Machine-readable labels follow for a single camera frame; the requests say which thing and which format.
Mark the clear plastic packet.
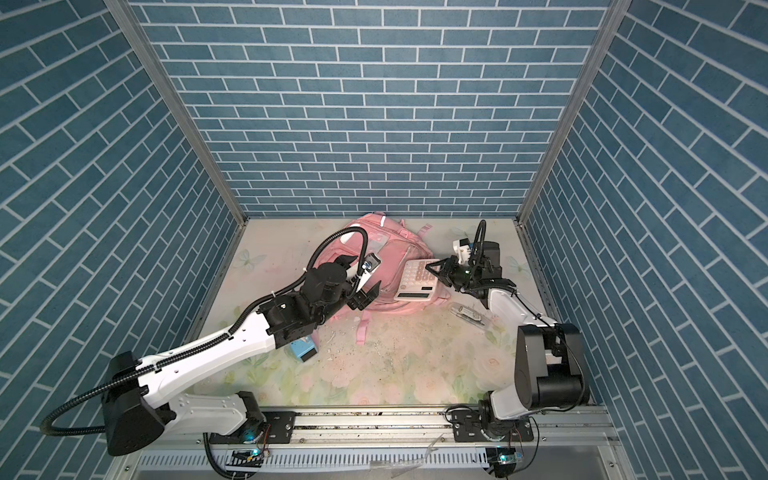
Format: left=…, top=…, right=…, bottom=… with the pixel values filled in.
left=449, top=302, right=490, bottom=330

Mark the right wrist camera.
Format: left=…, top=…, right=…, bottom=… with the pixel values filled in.
left=453, top=238, right=472, bottom=265

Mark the white pink calculator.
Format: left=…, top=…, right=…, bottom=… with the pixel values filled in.
left=395, top=259, right=438, bottom=302

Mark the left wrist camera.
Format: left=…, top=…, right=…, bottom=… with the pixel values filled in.
left=359, top=253, right=381, bottom=284

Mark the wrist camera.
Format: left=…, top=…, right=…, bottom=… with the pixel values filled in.
left=453, top=238, right=472, bottom=265
left=359, top=253, right=381, bottom=284

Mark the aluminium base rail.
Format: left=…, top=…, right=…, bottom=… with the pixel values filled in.
left=110, top=406, right=632, bottom=479

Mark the blue pencil sharpener with crank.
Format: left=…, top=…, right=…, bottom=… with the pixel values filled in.
left=290, top=335, right=318, bottom=363

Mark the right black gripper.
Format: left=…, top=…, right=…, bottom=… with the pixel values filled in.
left=428, top=256, right=483, bottom=292

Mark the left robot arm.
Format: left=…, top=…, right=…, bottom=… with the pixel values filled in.
left=40, top=225, right=381, bottom=456

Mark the pink student backpack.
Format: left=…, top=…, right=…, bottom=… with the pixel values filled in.
left=313, top=212, right=450, bottom=316

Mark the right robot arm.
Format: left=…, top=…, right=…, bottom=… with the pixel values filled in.
left=426, top=220, right=591, bottom=438

